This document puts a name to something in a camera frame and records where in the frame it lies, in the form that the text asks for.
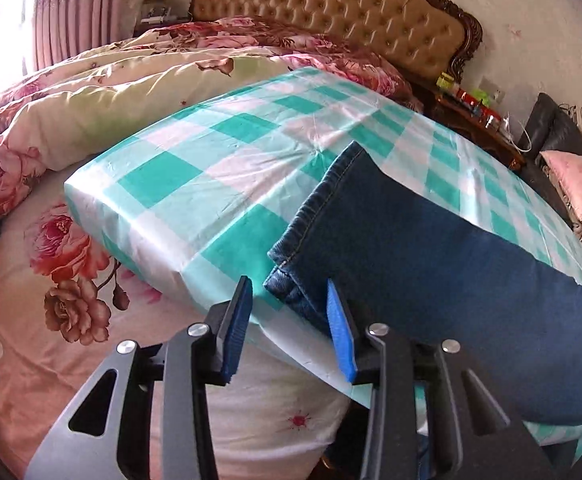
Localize green checked table cover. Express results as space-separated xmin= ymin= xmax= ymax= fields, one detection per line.
xmin=64 ymin=67 xmax=582 ymax=446

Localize floral quilt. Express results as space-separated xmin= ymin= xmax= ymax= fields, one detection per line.
xmin=0 ymin=16 xmax=414 ymax=222

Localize pink floral bed sheet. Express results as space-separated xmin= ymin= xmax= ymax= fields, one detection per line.
xmin=0 ymin=166 xmax=212 ymax=480

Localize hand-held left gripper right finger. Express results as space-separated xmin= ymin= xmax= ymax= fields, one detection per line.
xmin=326 ymin=279 xmax=556 ymax=480

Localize pink pleated curtain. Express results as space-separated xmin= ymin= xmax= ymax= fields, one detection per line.
xmin=23 ymin=0 xmax=146 ymax=72

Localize red tin box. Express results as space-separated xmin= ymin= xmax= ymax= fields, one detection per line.
xmin=451 ymin=87 xmax=486 ymax=112

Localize white power strip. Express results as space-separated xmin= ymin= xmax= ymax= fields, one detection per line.
xmin=501 ymin=115 xmax=534 ymax=153

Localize dark bedside cabinet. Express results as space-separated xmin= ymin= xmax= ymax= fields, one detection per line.
xmin=138 ymin=0 xmax=192 ymax=25

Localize dark wooden nightstand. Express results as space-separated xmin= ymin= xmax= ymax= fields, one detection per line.
xmin=418 ymin=80 xmax=526 ymax=171

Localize large pink floral pillow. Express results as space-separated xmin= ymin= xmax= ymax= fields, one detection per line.
xmin=540 ymin=150 xmax=582 ymax=236

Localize blue denim pants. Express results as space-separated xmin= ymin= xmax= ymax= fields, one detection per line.
xmin=263 ymin=140 xmax=582 ymax=426

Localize black leather armchair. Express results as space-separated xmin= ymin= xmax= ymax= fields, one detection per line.
xmin=518 ymin=92 xmax=582 ymax=221

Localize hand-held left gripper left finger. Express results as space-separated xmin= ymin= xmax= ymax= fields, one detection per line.
xmin=23 ymin=276 xmax=254 ymax=480

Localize tufted leather carved headboard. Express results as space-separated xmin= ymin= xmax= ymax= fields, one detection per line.
xmin=188 ymin=0 xmax=484 ymax=83

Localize white floral cloth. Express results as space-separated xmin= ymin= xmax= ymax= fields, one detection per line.
xmin=203 ymin=345 xmax=354 ymax=480

